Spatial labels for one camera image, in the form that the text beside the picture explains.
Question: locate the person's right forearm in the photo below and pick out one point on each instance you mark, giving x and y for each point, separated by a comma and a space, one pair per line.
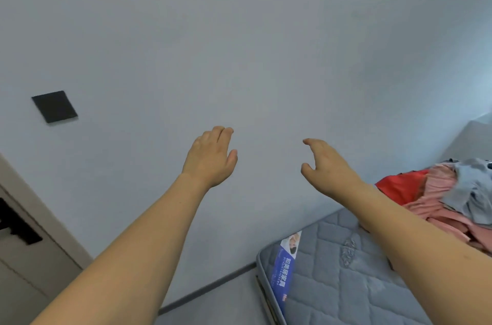
438, 259

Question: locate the black wall switch plate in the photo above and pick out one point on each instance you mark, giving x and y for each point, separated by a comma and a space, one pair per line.
54, 105

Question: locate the person's left hand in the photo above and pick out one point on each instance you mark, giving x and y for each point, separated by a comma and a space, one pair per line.
209, 159

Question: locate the red garment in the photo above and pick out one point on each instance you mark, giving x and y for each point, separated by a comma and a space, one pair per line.
404, 186

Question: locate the beige wooden door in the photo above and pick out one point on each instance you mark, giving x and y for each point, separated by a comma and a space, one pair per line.
23, 282

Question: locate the pink pajama shirt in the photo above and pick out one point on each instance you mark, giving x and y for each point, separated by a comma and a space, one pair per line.
442, 205

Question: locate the grey drawstring shorts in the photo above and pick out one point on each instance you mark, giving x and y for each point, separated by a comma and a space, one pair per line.
473, 190

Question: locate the person's right hand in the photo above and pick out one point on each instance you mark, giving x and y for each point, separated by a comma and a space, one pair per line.
330, 173

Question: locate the grey quilted mattress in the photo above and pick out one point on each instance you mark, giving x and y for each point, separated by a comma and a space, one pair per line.
346, 275

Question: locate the person's left forearm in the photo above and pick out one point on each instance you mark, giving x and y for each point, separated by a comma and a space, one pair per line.
123, 275

